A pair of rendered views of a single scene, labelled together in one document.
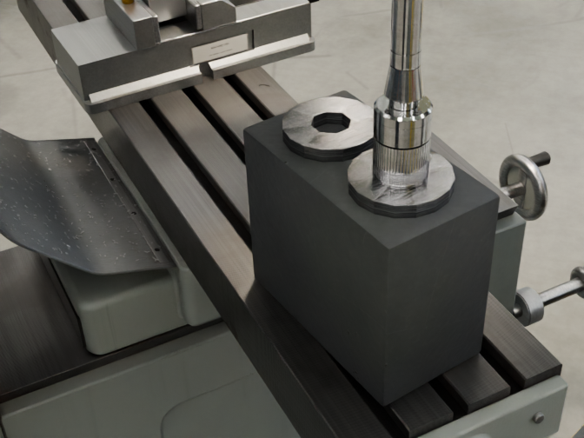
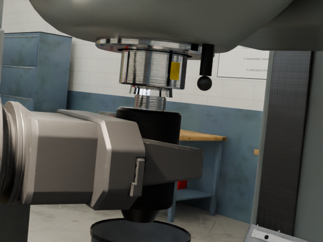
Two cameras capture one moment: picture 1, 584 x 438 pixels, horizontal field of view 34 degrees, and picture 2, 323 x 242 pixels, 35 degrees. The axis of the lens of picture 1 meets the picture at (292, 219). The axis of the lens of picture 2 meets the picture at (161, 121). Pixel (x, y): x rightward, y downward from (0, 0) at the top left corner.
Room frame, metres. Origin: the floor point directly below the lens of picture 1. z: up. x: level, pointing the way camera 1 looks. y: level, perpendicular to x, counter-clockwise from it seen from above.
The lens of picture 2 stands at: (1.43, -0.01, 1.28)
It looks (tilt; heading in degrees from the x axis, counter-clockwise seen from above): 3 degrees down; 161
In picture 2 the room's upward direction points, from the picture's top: 5 degrees clockwise
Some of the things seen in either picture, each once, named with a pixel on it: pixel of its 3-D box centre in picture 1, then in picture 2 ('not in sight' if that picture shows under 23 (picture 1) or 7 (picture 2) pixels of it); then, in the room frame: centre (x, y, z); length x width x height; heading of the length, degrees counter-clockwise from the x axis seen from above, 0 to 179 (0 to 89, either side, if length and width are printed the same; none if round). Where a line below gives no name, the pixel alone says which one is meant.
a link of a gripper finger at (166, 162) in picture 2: not in sight; (165, 163); (1.11, 0.10, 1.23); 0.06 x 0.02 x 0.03; 100
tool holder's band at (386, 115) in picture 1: (402, 109); not in sight; (0.66, -0.09, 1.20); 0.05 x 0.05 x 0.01
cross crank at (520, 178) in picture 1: (505, 193); not in sight; (1.29, -0.36, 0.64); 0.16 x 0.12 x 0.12; 115
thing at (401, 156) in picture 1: (401, 144); not in sight; (0.66, -0.09, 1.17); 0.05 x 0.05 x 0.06
